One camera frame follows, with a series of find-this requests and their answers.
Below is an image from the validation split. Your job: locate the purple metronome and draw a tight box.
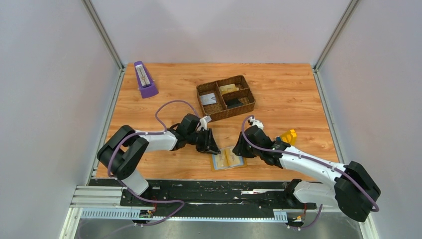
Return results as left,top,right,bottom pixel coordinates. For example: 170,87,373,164
134,61,159,99

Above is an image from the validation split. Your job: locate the gold card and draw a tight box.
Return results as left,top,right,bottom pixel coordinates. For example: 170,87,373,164
225,148,244,167
219,84,239,94
212,153,228,170

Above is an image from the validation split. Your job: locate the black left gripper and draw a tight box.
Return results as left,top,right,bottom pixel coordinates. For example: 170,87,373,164
187,128,221,155

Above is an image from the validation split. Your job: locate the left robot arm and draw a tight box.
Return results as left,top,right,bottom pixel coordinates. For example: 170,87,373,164
97,114,220,206

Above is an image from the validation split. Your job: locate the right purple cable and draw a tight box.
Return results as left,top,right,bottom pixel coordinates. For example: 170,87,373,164
241,115,380,231

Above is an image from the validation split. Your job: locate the brown wicker divided basket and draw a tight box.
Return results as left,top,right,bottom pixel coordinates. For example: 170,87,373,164
196,75,256,121

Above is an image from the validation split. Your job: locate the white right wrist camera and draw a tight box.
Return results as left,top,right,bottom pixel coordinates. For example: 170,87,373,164
247,117,264,129

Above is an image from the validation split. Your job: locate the silver card in basket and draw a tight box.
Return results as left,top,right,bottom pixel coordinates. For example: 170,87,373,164
200,93,214,106

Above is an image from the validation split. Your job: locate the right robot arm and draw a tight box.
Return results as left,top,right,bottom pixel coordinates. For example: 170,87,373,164
233,125,381,222

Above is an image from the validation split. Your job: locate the colourful toy block truck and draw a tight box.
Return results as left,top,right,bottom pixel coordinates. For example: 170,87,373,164
276,129,297,146

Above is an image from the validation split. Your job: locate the aluminium frame rail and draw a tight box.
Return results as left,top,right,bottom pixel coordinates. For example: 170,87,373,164
59,186,380,239

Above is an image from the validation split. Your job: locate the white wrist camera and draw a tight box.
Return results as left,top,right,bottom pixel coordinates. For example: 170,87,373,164
247,117,264,129
196,116,211,132

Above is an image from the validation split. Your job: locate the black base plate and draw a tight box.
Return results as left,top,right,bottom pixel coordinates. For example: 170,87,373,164
89,178,352,220

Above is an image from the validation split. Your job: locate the black card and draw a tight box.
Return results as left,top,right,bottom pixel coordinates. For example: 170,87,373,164
225,99,243,109

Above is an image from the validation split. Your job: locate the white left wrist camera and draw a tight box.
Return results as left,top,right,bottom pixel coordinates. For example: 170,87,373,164
196,116,211,132

